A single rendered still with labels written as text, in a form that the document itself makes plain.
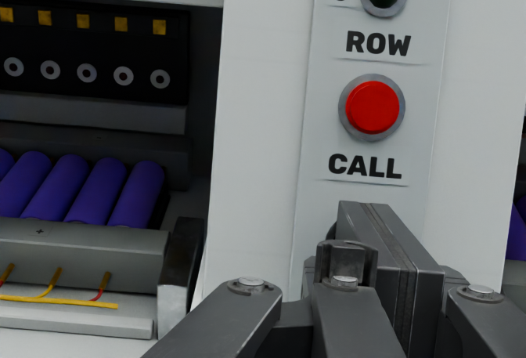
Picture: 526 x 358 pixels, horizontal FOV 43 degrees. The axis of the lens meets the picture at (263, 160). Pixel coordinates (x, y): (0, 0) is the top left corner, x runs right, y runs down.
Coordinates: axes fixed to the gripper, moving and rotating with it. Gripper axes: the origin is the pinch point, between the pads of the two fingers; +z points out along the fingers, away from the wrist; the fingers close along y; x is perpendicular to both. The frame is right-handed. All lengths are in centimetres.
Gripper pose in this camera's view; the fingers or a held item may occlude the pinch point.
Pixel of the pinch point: (375, 285)
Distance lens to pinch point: 17.4
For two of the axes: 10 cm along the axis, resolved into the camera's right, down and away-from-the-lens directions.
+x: 0.8, -9.9, -1.3
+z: 0.2, -1.3, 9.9
